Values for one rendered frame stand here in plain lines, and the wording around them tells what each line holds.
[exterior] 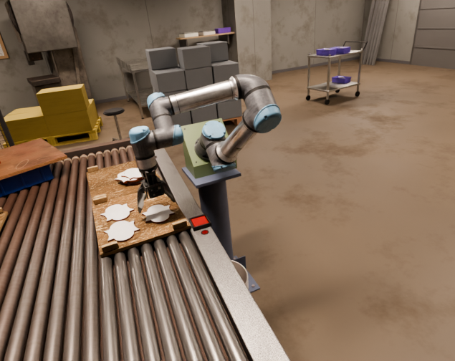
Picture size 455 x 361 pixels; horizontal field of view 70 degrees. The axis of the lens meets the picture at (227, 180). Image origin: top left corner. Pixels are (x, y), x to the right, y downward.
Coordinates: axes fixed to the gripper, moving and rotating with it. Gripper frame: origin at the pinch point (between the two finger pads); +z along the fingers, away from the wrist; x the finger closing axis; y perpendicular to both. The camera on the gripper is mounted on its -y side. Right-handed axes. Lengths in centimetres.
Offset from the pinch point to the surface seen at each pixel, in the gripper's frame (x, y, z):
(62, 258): -38.7, 7.3, 4.2
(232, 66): 203, -347, 8
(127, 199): -9.9, -21.1, 3.3
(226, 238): 41, -33, 57
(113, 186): -13.9, -38.9, 3.2
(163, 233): -1.9, 14.3, 3.6
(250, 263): 62, -47, 99
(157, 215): -0.8, 2.5, 2.7
